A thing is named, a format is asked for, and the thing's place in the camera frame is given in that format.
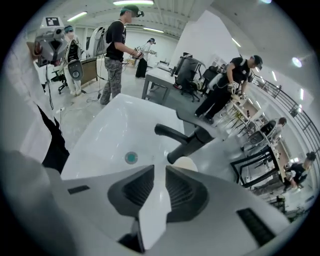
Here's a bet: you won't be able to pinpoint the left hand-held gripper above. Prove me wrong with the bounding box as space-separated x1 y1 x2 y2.
33 16 70 68

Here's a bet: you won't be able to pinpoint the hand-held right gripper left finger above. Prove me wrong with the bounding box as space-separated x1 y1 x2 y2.
60 164 156 256

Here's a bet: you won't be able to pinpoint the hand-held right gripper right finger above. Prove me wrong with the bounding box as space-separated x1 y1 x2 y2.
149 165 291 256

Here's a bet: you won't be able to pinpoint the white cup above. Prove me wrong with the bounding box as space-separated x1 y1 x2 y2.
173 155 199 173

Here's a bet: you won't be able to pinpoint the person's left forearm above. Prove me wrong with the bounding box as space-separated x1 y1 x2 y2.
25 41 39 61

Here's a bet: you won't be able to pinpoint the white backpack unit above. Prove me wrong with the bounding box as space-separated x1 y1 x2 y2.
89 25 108 58
63 39 84 81

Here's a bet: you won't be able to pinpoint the black green office chair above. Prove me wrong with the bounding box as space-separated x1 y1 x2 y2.
50 69 69 96

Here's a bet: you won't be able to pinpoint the wooden desk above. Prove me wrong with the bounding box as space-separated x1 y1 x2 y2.
79 56 99 88

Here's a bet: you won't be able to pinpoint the long tube ceiling light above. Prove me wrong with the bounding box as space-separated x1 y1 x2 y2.
66 10 89 23

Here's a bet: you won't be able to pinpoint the round sink drain stopper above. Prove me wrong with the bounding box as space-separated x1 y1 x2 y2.
124 150 139 165

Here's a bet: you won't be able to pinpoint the person's white shirt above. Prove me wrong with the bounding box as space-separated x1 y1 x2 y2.
4 31 64 167

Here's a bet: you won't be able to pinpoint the wooden vanity with white sink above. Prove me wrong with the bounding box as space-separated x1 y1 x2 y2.
60 93 241 201

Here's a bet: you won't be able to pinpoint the person's black trousers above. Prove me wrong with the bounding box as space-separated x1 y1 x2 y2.
36 104 71 175

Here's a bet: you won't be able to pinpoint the long black-legged table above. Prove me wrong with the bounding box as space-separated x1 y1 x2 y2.
229 138 290 189

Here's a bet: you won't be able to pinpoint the black faucet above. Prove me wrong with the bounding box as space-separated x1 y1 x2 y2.
154 123 216 165

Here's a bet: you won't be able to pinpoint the grey table with white top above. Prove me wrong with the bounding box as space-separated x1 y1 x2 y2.
141 67 176 106

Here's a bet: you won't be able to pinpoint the black balcony railing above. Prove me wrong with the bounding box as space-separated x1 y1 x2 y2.
249 73 320 162

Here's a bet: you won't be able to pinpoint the white partition panel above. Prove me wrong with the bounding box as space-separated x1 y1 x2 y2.
170 9 241 76

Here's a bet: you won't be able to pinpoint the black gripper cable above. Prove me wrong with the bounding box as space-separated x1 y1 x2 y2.
44 64 55 111

